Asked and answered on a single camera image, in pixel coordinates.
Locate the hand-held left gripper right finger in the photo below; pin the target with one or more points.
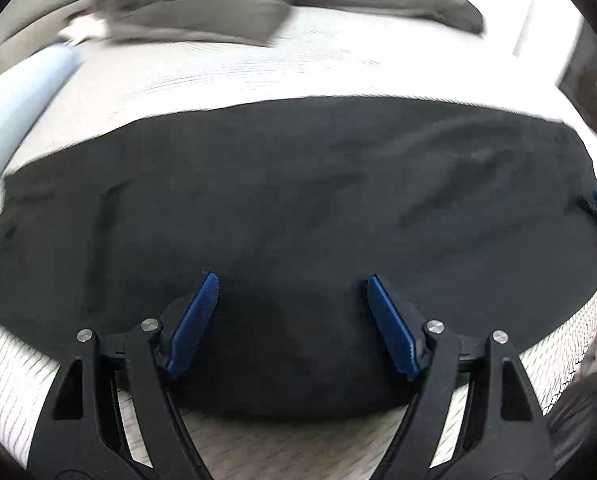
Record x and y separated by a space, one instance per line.
388 325

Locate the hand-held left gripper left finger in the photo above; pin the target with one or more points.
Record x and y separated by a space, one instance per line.
196 325

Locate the black pants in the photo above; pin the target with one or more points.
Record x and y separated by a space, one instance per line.
303 200

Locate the white wardrobe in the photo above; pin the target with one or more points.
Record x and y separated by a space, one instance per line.
548 25

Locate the person's leg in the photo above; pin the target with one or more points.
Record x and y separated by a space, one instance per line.
585 415

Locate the bed with grey honeycomb sheet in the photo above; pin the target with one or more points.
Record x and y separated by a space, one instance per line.
328 70

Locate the light blue pillow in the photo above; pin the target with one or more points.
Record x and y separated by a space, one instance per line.
18 100

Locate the grey and white plush toy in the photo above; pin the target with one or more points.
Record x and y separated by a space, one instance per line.
81 30

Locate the dark grey duvet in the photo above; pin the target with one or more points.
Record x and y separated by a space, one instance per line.
228 5

